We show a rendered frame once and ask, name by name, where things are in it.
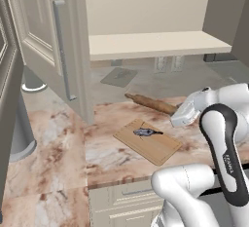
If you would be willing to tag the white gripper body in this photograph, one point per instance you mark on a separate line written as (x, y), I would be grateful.
(186, 115)

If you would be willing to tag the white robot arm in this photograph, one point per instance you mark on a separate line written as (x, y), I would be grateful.
(181, 188)

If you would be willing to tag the wooden rolling pin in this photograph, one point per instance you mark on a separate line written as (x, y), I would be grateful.
(150, 102)

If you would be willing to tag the grey raw meat piece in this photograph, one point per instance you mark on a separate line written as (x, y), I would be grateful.
(144, 132)

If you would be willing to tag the wooden cutting board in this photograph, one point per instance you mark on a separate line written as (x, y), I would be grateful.
(152, 146)

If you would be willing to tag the beige cabinet with shelf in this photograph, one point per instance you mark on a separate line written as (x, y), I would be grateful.
(152, 44)

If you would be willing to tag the beige glass-panel cabinet door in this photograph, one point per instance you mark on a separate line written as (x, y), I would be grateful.
(8, 101)

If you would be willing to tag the beige drawer front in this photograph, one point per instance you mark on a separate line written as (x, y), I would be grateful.
(133, 219)
(136, 197)

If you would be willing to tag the white wall socket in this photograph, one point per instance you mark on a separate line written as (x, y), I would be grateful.
(161, 63)
(177, 63)

